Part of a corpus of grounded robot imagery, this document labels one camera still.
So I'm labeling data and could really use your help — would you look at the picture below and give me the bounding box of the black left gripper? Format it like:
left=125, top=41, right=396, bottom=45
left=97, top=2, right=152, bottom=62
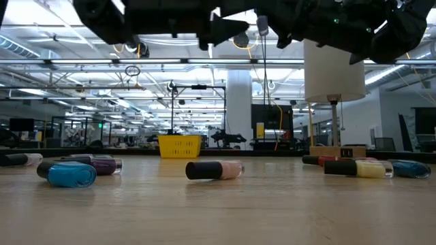
left=122, top=0, right=250, bottom=52

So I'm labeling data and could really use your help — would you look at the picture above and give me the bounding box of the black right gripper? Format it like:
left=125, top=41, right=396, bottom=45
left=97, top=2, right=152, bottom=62
left=221, top=0, right=374, bottom=52

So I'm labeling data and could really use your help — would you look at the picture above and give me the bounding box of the pink nail polish bottle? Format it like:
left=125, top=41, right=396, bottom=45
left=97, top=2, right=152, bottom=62
left=185, top=160, right=245, bottom=181

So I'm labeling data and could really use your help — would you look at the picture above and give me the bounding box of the red nail polish bottle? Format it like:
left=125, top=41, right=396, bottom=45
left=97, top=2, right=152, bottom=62
left=302, top=154, right=339, bottom=167

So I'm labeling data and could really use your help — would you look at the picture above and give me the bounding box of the yellow nail polish bottle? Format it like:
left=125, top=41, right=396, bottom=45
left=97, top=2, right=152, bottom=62
left=323, top=159, right=394, bottom=180

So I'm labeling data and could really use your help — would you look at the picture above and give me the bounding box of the purple nail polish bottle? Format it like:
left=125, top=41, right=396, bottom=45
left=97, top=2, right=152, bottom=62
left=64, top=157, right=123, bottom=176

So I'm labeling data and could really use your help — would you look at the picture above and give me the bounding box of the lavender nail polish bottle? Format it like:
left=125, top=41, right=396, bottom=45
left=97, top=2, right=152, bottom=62
left=59, top=154, right=114, bottom=160

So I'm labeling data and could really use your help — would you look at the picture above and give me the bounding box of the dark blue nail polish bottle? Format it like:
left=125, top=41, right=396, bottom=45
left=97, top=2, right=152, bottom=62
left=388, top=159, right=432, bottom=180

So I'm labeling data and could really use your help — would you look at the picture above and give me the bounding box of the turquoise nail polish bottle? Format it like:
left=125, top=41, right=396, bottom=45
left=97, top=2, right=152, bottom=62
left=36, top=161, right=97, bottom=189

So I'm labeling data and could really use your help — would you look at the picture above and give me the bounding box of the white nail polish bottle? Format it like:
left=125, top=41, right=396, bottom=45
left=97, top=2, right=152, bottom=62
left=0, top=152, right=44, bottom=167

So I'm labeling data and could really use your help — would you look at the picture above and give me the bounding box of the white building column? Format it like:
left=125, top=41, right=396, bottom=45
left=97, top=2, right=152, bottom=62
left=226, top=69, right=253, bottom=150

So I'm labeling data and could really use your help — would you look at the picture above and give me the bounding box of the white shade wooden base lamp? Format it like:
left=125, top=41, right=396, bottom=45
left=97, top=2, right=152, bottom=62
left=303, top=38, right=367, bottom=159

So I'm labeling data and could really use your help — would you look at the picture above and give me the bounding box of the black display cabinet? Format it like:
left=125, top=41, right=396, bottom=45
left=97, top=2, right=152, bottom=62
left=251, top=103, right=294, bottom=141

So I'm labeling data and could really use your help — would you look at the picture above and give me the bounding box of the yellow pole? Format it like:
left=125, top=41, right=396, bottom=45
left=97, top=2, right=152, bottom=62
left=307, top=101, right=315, bottom=148

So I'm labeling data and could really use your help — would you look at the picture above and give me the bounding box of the yellow plastic basket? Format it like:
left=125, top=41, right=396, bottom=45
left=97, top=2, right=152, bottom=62
left=157, top=134, right=203, bottom=159

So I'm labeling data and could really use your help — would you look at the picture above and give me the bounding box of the black mesh chair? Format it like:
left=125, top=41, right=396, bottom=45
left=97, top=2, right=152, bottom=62
left=373, top=137, right=397, bottom=152

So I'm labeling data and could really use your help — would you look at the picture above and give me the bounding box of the black leaning panel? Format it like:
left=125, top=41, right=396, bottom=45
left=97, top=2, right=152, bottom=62
left=398, top=114, right=415, bottom=152

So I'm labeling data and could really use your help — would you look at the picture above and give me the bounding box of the black monitor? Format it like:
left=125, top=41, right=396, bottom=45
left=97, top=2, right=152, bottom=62
left=9, top=118, right=35, bottom=133

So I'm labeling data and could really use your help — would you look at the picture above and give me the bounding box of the black ceiling cable reel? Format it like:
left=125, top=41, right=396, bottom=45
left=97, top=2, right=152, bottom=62
left=232, top=32, right=251, bottom=49
left=124, top=40, right=151, bottom=59

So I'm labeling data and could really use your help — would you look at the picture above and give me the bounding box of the black overhead frame rig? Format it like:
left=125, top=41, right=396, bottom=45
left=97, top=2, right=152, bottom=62
left=169, top=84, right=228, bottom=136

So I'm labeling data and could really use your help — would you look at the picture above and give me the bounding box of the yellow hanging cable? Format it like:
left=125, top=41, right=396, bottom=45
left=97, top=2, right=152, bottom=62
left=272, top=103, right=284, bottom=152

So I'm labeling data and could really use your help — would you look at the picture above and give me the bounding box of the coiled black cable loop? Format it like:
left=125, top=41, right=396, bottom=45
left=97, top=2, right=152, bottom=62
left=124, top=65, right=142, bottom=78

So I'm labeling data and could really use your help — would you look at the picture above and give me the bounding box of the black wall screen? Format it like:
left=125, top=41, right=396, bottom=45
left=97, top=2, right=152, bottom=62
left=414, top=107, right=436, bottom=135

